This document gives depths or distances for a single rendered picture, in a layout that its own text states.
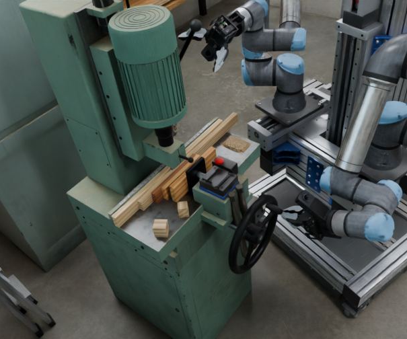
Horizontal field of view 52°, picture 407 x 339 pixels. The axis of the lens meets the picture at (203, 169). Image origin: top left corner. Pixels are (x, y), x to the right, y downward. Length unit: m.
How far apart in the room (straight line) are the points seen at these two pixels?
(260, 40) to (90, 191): 0.87
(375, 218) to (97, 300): 1.61
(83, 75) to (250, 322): 1.42
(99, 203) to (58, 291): 0.94
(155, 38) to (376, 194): 0.73
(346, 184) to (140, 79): 0.66
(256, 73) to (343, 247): 0.95
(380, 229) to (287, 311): 1.12
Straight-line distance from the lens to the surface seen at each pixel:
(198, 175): 1.44
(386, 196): 1.26
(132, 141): 1.42
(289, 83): 1.86
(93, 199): 1.69
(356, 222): 1.21
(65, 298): 2.46
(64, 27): 1.28
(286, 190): 2.41
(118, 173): 1.57
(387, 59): 1.23
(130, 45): 1.14
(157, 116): 1.24
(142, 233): 1.38
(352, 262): 2.15
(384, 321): 2.27
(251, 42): 1.50
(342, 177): 1.28
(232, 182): 1.35
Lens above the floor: 1.95
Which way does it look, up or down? 43 degrees down
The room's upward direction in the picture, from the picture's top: 8 degrees counter-clockwise
